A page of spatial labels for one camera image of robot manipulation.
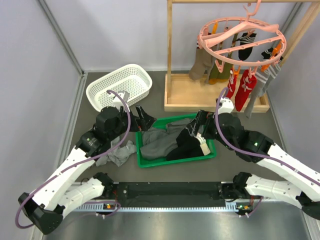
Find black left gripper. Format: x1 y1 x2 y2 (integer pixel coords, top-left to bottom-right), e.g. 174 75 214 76
108 104 156 141

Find red sock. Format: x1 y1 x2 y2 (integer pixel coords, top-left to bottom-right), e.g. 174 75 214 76
235 69 257 112
225 72 238 99

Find pink round clip hanger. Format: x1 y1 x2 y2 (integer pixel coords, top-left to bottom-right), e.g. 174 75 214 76
197 0 287 73

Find black striped sock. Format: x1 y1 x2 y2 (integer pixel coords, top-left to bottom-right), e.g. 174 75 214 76
261 47 274 61
237 32 257 61

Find grey striped sock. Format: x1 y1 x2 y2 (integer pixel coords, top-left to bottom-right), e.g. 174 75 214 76
262 56 283 95
244 66 270 119

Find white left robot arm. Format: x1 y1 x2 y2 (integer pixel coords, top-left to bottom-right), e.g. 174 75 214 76
18 105 156 235

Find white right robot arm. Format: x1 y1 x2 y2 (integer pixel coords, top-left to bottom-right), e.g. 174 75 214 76
186 110 320 220

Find black socks with label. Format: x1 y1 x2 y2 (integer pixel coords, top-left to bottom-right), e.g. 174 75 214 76
165 128 211 161

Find wooden hanger rack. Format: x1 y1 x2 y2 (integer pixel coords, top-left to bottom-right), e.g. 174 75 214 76
164 0 320 112

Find olive green socks pair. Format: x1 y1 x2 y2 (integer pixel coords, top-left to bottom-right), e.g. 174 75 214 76
208 33 238 85

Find grey clothes in tray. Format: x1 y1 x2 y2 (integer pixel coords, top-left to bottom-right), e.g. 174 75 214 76
140 118 192 161

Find green plastic tray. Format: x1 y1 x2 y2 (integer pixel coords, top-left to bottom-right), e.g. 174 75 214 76
135 113 217 168

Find grey crumpled cloth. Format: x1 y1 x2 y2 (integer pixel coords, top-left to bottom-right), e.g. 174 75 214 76
95 140 137 167

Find white perforated plastic basket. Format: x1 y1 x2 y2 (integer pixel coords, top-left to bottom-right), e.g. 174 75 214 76
86 64 153 112

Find beige sock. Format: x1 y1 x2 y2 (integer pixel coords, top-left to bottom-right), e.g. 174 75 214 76
188 48 214 81

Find orange clothes clip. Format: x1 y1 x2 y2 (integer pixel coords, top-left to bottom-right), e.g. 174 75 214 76
230 65 241 76

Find pink clothes clip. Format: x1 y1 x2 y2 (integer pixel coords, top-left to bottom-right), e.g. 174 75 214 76
248 66 258 78

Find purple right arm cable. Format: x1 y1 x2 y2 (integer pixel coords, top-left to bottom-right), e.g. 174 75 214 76
215 87 320 186

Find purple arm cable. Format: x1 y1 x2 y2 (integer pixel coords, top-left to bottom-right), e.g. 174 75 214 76
215 87 320 186
15 89 132 229

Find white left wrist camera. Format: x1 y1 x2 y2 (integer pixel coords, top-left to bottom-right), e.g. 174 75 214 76
112 90 130 110

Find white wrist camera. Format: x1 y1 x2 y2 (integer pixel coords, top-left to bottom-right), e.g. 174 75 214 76
112 90 130 110
215 97 234 115

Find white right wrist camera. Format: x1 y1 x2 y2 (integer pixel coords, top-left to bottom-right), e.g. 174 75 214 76
215 97 234 115

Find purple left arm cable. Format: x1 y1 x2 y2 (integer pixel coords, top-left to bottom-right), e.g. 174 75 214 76
15 89 132 229

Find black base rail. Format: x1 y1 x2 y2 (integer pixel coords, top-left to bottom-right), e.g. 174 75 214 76
104 182 237 208

